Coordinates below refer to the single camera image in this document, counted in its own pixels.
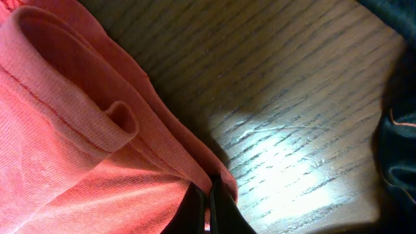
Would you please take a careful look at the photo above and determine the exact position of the black orange patterned jersey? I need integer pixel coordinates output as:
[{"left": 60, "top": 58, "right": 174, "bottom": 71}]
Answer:
[{"left": 358, "top": 0, "right": 415, "bottom": 233}]

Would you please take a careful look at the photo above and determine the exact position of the red t-shirt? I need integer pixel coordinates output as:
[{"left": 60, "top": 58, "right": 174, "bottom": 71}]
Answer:
[{"left": 1, "top": 1, "right": 238, "bottom": 233}]

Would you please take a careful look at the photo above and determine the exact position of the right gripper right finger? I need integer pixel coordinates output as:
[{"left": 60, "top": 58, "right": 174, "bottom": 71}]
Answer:
[{"left": 209, "top": 176, "right": 256, "bottom": 234}]

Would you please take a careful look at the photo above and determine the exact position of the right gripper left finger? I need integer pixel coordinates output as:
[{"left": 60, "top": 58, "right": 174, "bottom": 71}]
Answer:
[{"left": 161, "top": 183, "right": 205, "bottom": 234}]

